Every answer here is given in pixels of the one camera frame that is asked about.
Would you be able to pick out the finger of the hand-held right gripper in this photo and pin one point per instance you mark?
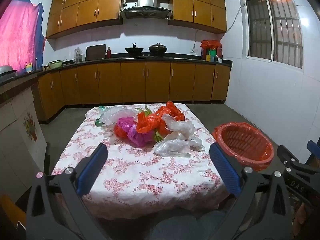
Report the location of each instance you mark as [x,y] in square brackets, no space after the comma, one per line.
[291,156]
[314,147]

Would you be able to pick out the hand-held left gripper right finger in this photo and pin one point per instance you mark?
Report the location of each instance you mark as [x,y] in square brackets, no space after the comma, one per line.
[225,170]

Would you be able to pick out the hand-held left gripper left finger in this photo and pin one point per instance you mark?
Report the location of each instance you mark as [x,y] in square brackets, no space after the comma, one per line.
[91,170]

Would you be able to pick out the red basket with plastic liner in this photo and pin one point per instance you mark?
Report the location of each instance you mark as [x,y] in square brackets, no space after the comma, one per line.
[240,135]

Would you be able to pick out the green foil wrapper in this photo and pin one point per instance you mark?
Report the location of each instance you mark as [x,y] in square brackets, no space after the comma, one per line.
[101,108]
[99,122]

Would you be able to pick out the small red plastic bag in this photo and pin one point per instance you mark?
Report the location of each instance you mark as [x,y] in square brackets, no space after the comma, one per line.
[121,131]
[163,128]

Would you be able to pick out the clear plastic bag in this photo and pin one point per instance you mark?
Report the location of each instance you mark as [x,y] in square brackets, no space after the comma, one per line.
[112,115]
[172,147]

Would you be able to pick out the magenta plastic bag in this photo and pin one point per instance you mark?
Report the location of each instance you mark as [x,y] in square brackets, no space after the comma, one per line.
[140,137]

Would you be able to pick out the white translucent plastic bag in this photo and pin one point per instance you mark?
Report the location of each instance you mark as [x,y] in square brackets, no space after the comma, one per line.
[180,127]

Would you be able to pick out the large red-orange plastic bag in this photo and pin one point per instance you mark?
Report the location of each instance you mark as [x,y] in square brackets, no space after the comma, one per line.
[146,123]

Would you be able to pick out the yellow-green leaf wrapper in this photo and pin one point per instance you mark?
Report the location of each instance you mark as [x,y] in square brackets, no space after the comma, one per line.
[146,111]
[158,137]

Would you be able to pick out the knotted red plastic bag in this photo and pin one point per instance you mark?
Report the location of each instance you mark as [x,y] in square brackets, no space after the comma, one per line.
[175,110]

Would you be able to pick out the person's right hand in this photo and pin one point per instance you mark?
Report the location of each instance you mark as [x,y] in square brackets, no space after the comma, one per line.
[306,216]

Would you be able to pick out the floral tablecloth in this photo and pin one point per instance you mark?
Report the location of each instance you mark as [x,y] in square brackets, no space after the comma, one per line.
[140,175]

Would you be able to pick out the person's legs in jeans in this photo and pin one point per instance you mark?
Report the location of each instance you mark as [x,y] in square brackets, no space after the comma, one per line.
[180,227]

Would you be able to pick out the tiled sink counter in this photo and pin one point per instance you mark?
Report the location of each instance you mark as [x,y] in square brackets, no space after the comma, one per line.
[15,160]

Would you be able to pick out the orange wooden panel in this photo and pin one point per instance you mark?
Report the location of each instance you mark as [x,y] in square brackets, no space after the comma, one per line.
[10,212]

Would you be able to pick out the lower wooden kitchen cabinets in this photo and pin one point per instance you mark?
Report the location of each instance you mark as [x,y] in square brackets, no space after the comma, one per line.
[132,80]

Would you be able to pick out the green basin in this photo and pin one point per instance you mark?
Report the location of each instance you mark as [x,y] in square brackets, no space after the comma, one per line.
[55,65]

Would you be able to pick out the yellow box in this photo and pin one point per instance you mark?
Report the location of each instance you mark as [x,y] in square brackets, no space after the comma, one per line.
[208,57]

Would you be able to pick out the clear container with bag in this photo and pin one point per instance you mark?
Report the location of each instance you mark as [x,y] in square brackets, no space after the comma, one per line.
[79,56]

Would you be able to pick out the red bottle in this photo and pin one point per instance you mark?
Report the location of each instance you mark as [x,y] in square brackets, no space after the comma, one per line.
[109,53]

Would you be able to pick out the dark brown cutting board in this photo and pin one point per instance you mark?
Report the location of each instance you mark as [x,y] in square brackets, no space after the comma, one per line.
[96,52]

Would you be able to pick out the yellow detergent bottle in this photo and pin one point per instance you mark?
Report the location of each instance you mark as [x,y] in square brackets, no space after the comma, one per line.
[29,68]

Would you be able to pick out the black kitchen countertop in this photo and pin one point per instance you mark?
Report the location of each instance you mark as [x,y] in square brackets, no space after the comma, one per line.
[175,58]

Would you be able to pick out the red bag of bottles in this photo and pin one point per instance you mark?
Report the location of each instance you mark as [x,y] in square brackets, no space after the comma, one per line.
[211,44]

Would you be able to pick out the barred window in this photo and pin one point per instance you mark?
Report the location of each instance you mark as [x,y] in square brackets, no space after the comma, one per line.
[260,30]

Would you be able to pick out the metal basin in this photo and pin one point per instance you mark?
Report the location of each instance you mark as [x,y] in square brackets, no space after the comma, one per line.
[7,70]

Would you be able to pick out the black wok with lid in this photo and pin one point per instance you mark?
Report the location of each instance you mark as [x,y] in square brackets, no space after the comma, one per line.
[158,50]

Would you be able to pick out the pink and blue curtain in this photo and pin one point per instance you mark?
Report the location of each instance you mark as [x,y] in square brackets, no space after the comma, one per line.
[17,35]

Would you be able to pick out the steel range hood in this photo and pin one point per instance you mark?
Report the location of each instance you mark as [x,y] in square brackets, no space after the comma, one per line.
[146,0]

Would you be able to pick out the flower wall sticker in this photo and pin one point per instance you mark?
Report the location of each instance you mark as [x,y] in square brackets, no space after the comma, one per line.
[31,127]

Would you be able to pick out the upper wooden wall cabinets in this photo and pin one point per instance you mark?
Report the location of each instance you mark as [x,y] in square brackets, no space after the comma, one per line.
[87,10]

